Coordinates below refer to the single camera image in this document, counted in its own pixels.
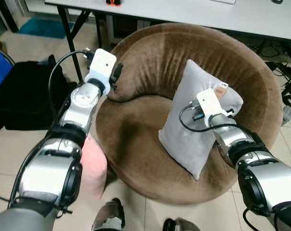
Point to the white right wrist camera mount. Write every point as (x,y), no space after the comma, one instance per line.
(210,103)

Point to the grey power strip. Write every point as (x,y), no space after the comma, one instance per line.
(288,115)

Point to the white table with black legs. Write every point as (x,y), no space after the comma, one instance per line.
(184,14)

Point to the teal floor mat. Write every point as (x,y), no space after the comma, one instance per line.
(42,28)

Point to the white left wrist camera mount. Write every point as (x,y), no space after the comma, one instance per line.
(101,65)

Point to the small black object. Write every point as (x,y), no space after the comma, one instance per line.
(277,1)

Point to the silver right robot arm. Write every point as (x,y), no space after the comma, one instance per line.
(266,178)

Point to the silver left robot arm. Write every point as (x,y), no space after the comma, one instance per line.
(49,168)

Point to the grey pillow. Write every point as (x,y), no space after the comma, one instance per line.
(189,139)

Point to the brown round plush sofa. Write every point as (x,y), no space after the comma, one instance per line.
(136,139)

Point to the blue chair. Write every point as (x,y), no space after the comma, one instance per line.
(0,70)

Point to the pink pillow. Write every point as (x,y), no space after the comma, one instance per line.
(95,168)

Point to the black bag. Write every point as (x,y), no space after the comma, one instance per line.
(25,103)

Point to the orange and black object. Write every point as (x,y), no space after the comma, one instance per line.
(113,2)

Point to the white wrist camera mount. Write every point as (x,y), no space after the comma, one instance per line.
(210,103)
(101,65)

